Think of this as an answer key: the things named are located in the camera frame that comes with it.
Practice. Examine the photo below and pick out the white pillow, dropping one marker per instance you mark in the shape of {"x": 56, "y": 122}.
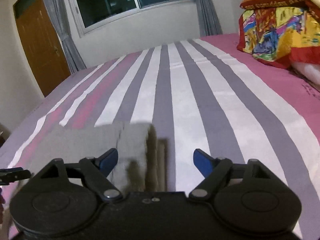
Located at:
{"x": 308, "y": 70}

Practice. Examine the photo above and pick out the colourful folded blanket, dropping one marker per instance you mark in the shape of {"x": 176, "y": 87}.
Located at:
{"x": 280, "y": 32}

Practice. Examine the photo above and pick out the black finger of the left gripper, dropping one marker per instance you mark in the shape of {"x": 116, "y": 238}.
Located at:
{"x": 11, "y": 175}

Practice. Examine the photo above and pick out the striped pink grey bed sheet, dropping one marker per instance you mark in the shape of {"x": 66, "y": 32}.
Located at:
{"x": 201, "y": 93}

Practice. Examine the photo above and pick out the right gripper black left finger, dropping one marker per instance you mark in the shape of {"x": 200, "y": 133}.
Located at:
{"x": 82, "y": 182}

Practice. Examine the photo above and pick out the grey curtain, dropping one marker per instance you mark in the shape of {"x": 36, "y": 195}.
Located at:
{"x": 57, "y": 13}
{"x": 208, "y": 20}

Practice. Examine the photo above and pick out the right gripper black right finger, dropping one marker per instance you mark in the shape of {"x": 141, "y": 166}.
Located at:
{"x": 218, "y": 173}

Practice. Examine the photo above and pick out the grey curtain left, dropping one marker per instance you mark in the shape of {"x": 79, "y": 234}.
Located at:
{"x": 57, "y": 13}

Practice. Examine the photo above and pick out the grey pants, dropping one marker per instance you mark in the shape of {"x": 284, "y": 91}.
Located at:
{"x": 141, "y": 163}

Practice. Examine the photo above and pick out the brown wooden door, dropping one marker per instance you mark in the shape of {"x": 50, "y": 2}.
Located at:
{"x": 41, "y": 45}

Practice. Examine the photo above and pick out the grey curtain right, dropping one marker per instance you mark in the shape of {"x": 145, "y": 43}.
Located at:
{"x": 208, "y": 20}

